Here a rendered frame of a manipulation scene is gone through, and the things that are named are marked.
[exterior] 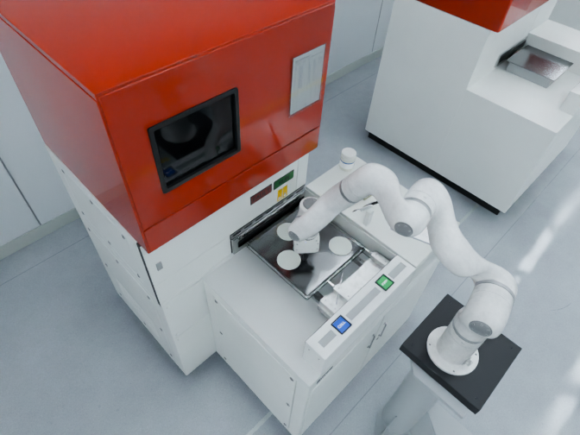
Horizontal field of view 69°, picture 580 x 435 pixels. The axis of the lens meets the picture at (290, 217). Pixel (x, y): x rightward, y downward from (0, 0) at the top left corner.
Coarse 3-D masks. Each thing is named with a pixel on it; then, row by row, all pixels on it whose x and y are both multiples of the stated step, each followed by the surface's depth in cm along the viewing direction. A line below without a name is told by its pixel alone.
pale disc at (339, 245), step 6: (336, 240) 187; (342, 240) 187; (348, 240) 187; (330, 246) 184; (336, 246) 184; (342, 246) 185; (348, 246) 185; (336, 252) 182; (342, 252) 183; (348, 252) 183
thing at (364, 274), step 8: (368, 264) 182; (376, 264) 182; (360, 272) 179; (368, 272) 179; (376, 272) 179; (352, 280) 176; (360, 280) 176; (368, 280) 176; (352, 288) 173; (360, 288) 173; (328, 296) 170; (336, 296) 171; (328, 312) 166
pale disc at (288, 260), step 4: (284, 252) 181; (288, 252) 181; (292, 252) 181; (280, 256) 179; (284, 256) 180; (288, 256) 180; (292, 256) 180; (296, 256) 180; (280, 260) 178; (284, 260) 178; (288, 260) 178; (292, 260) 178; (296, 260) 179; (300, 260) 179; (280, 264) 177; (284, 264) 177; (288, 264) 177; (292, 264) 177; (296, 264) 177; (284, 268) 176; (288, 268) 176; (292, 268) 176
